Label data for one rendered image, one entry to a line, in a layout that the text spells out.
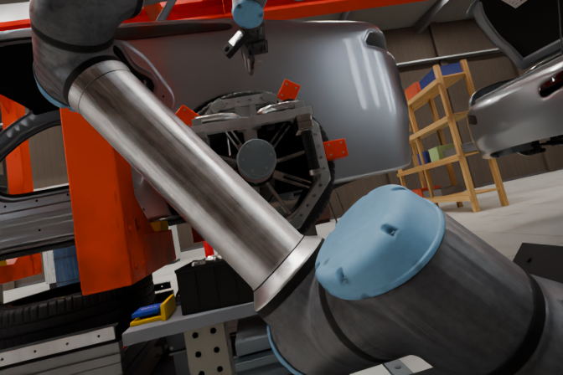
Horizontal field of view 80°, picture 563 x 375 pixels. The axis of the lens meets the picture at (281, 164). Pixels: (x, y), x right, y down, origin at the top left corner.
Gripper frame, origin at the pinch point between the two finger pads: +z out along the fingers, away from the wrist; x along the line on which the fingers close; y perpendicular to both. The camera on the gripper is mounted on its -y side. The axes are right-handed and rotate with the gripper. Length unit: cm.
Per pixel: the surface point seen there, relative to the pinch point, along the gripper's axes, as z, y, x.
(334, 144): 17.3, 17.4, -36.2
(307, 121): -4.3, 2.3, -38.3
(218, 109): 6.3, -16.9, -6.2
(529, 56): 143, 357, 46
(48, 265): 614, -351, 398
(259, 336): 55, -38, -74
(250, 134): 12.9, -10.1, -18.4
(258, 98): 5.6, -1.1, -9.3
